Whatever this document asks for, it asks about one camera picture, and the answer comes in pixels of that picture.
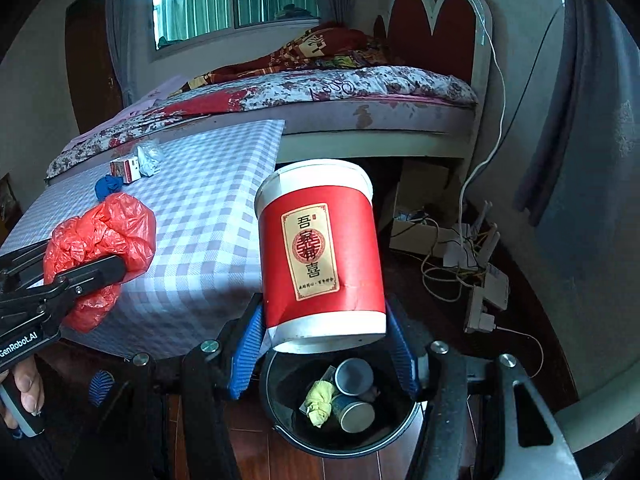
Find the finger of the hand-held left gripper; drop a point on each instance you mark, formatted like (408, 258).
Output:
(25, 262)
(95, 275)

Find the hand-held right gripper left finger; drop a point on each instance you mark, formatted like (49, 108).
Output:
(245, 355)

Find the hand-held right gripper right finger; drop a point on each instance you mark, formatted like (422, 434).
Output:
(405, 360)

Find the red plastic bag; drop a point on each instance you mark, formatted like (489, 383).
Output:
(110, 230)

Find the dark blue paper cup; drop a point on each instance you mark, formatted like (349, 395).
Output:
(354, 376)

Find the patterned blue paper cup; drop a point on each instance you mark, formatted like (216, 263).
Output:
(355, 415)

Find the yellow plastic bag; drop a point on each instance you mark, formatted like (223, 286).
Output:
(319, 402)

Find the black plastic bucket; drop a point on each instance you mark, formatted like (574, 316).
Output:
(295, 427)

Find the blue wrapper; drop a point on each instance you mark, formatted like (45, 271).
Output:
(107, 187)

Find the small red white box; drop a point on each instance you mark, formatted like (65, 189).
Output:
(125, 170)

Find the red paper cup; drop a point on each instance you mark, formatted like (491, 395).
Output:
(320, 260)

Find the clear plastic bag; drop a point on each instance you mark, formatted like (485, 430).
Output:
(149, 160)

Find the person's left hand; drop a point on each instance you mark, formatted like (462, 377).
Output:
(29, 382)

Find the white power strip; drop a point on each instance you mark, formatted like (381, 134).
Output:
(482, 305)

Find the white router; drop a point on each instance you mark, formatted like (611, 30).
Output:
(457, 255)

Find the purple checked tablecloth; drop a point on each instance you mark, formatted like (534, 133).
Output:
(200, 220)

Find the cardboard box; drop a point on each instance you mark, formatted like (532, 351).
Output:
(425, 180)

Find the pink cloth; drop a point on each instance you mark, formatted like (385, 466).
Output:
(150, 95)

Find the brown wooden door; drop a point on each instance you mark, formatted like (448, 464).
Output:
(90, 60)

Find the grey mattress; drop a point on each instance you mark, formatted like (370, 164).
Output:
(400, 117)

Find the floral quilt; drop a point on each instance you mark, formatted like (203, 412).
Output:
(300, 90)

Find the window with green curtain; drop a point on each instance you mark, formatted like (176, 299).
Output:
(200, 0)

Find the red printed blanket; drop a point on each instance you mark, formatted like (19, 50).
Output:
(300, 52)

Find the colourful printed pillow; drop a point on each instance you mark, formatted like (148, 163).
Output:
(350, 60)

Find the red heart headboard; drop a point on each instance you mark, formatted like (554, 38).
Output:
(435, 35)

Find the white bed frame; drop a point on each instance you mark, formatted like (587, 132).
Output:
(400, 147)

